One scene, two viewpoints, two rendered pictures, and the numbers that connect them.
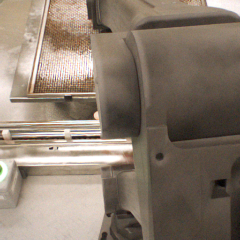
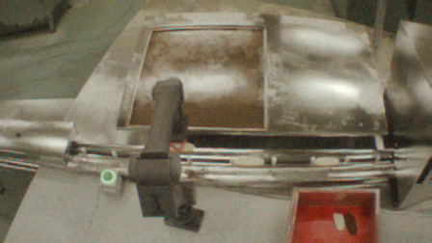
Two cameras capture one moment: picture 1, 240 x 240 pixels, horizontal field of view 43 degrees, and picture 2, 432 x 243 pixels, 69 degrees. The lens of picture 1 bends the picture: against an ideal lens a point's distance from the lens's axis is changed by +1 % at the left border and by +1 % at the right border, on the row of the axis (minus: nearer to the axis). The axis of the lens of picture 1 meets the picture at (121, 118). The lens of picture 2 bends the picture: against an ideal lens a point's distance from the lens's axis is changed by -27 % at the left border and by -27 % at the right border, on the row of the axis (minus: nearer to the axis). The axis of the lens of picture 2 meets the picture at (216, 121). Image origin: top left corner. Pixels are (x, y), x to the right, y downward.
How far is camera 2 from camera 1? 73 cm
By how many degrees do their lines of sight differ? 7
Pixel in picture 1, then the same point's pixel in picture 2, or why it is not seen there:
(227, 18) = (163, 152)
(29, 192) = (127, 190)
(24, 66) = (124, 103)
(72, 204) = not seen: hidden behind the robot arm
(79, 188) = not seen: hidden behind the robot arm
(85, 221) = not seen: hidden behind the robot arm
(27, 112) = (126, 136)
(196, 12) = (155, 150)
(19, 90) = (121, 121)
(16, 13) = (125, 47)
